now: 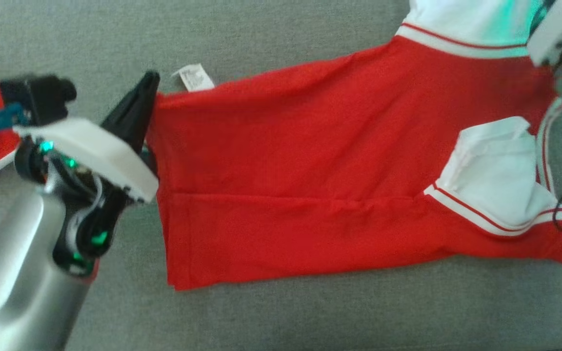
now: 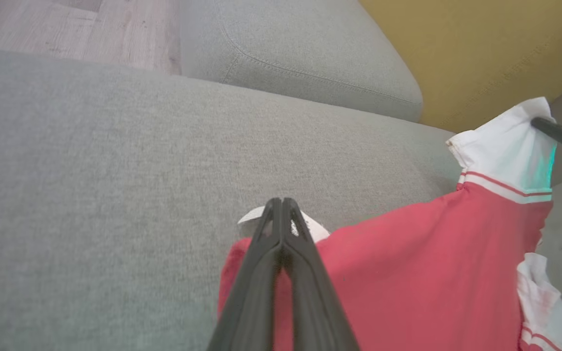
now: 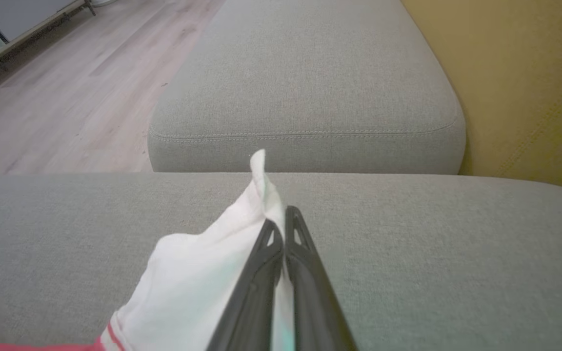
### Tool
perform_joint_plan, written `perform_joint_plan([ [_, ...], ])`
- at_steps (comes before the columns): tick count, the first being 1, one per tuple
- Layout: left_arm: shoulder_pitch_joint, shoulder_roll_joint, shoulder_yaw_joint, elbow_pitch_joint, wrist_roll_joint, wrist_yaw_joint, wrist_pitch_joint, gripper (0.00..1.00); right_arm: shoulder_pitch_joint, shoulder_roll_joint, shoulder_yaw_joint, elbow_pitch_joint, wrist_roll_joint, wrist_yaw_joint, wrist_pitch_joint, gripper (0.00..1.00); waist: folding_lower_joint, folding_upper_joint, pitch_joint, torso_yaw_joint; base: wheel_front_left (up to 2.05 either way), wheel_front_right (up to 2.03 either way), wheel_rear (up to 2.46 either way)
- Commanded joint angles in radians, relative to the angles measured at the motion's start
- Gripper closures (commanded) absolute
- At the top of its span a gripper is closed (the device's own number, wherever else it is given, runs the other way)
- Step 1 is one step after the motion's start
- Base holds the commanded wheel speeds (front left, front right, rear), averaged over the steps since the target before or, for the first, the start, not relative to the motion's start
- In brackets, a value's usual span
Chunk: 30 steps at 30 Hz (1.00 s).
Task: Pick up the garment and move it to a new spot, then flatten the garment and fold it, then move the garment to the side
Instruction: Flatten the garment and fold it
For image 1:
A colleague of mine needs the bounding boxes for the grey sofa seat cushion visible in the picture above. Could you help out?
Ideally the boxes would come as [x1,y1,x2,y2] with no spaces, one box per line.
[0,0,562,351]

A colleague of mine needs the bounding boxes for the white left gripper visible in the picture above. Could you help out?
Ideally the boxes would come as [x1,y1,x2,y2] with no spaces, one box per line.
[13,71,161,204]

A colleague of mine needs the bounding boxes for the red basketball shorts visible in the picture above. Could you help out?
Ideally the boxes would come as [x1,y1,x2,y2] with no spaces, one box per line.
[147,0,562,292]

